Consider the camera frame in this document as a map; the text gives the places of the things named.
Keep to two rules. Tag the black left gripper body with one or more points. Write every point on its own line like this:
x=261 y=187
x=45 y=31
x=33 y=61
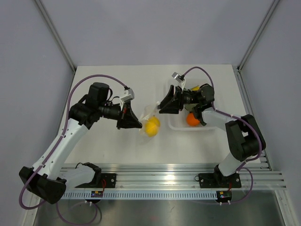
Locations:
x=110 y=110

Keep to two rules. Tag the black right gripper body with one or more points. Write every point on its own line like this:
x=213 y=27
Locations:
x=189 y=97

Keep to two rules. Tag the clear zip top bag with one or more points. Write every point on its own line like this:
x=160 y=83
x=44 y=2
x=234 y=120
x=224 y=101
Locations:
x=149 y=111

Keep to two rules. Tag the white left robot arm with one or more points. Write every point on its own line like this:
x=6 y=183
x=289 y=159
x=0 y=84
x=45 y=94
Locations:
x=44 y=178

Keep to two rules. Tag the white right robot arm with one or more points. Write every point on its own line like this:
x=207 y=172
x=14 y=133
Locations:
x=244 y=137

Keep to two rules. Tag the green netted melon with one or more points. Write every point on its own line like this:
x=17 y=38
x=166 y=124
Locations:
x=189 y=107

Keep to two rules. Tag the white perforated plastic basket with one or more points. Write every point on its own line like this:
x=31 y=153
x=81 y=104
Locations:
x=178 y=121

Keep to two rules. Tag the orange fruit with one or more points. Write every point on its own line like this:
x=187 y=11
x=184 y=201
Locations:
x=191 y=120

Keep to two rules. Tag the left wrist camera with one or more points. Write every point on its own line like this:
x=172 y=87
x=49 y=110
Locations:
x=126 y=96

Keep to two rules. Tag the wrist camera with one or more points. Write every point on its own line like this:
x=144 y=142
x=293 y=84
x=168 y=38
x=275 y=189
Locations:
x=126 y=96
x=180 y=79

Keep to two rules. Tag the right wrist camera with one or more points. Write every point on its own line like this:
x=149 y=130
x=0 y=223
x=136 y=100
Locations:
x=180 y=79

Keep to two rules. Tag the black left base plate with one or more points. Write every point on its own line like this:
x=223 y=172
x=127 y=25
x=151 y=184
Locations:
x=108 y=180

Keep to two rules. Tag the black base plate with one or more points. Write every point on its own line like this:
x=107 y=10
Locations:
x=108 y=180
x=212 y=180

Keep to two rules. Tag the aluminium front rail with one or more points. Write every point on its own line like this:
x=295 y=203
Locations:
x=182 y=176

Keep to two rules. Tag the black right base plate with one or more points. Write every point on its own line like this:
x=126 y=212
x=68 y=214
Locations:
x=212 y=180

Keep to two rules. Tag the white slotted cable duct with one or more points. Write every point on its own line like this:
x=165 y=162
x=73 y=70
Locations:
x=146 y=195

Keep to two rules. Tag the right aluminium frame post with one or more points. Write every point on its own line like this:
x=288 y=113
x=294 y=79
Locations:
x=258 y=34

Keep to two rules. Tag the aluminium frame post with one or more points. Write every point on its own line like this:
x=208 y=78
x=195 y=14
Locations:
x=258 y=34
x=41 y=8

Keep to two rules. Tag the left aluminium frame post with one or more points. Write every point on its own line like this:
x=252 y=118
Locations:
x=41 y=8

